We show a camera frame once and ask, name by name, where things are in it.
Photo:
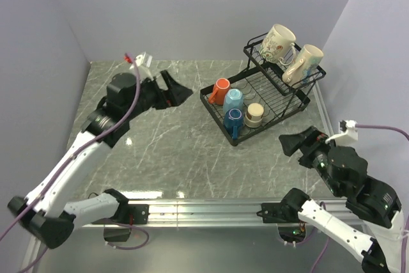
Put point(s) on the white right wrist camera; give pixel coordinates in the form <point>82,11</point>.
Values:
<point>347,134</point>

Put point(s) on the black wire dish rack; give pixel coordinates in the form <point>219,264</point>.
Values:
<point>261,82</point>

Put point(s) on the orange mug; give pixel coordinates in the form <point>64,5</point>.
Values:
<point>220,89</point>

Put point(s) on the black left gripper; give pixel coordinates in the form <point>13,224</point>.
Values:
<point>176,94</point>

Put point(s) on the stainless steel cup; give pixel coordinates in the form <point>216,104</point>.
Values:
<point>254,115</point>

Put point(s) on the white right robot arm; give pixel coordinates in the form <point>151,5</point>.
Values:
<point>373,201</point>

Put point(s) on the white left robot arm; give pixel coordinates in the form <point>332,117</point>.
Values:
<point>47,212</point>

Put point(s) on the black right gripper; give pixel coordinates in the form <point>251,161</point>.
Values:
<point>311,137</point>

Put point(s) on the green inside floral mug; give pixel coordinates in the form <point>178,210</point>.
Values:
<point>277,43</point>

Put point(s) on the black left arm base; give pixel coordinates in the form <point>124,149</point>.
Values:
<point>134,213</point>

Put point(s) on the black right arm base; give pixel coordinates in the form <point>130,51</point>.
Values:
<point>276,213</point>

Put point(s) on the dark blue handled mug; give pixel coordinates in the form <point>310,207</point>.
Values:
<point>233,122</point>

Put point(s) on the light blue mug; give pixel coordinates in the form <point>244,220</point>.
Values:
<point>233,100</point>

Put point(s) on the aluminium mounting rail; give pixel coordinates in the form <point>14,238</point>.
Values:
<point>202,213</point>

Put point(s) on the beige floral mug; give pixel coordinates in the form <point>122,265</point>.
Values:
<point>303,65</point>

